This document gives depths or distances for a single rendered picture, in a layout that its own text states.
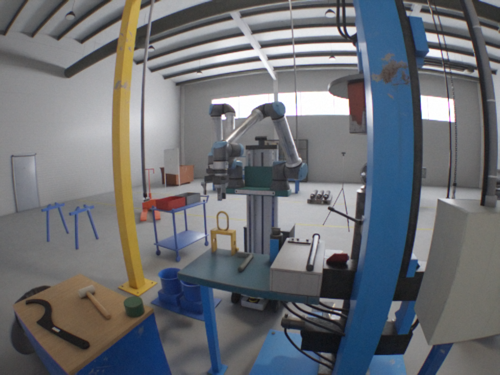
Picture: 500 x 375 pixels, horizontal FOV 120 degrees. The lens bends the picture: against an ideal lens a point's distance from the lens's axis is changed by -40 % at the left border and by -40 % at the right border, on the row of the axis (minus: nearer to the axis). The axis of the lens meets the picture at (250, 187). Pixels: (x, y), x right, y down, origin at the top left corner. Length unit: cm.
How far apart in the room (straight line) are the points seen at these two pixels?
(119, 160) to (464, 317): 302
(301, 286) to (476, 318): 75
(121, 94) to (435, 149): 1558
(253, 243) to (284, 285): 158
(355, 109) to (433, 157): 1472
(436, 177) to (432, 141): 217
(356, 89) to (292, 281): 103
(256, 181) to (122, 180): 154
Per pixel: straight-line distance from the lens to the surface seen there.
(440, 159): 1621
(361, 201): 149
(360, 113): 133
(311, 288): 112
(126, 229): 300
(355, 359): 148
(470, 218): 64
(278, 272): 110
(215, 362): 204
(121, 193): 292
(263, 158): 248
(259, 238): 267
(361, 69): 158
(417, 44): 137
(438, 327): 77
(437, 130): 1619
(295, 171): 209
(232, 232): 147
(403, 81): 107
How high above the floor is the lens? 170
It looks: 8 degrees down
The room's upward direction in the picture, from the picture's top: 1 degrees counter-clockwise
